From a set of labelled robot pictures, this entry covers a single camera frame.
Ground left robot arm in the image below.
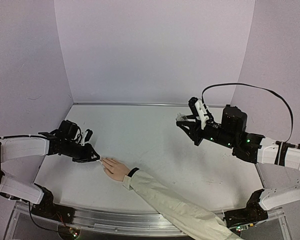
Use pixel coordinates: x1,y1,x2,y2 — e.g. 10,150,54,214
0,120,101,219

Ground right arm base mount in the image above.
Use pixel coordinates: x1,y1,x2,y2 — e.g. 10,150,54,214
223,189,269,228

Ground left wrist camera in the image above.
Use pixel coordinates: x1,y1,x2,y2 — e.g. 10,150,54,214
80,129,93,146

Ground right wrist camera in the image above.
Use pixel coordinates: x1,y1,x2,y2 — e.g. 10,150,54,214
188,97,214,129

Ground black right camera cable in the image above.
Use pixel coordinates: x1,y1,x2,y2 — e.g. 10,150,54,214
201,82,295,143

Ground black wrist band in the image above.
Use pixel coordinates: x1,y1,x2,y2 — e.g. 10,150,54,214
127,167,139,178

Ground person's bare hand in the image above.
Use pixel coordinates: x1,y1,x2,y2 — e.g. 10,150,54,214
101,157,131,182

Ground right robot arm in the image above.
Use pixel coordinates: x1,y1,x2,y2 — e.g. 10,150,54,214
176,101,300,171

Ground forearm in beige sleeve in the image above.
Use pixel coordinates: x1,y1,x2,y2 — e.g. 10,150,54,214
123,170,241,240

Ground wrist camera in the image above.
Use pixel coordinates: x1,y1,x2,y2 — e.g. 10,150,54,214
188,97,214,129
80,129,93,146

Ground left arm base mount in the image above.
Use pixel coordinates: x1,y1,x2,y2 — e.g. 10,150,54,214
30,183,75,224

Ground aluminium front rail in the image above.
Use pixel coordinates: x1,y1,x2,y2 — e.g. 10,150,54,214
66,206,187,238

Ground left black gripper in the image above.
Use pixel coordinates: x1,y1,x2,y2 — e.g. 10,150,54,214
63,140,100,164

